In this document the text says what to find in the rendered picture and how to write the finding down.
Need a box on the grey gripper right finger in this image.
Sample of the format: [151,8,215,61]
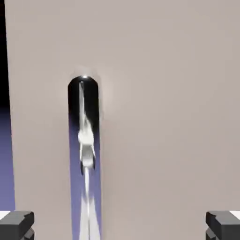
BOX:
[205,210,240,240]

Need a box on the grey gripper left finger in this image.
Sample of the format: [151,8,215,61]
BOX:
[0,210,35,240]

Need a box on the shiny curved metal handle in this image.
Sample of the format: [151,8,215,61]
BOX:
[67,75,103,240]

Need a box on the beige cabinet door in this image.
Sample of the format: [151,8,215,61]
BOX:
[4,0,240,240]

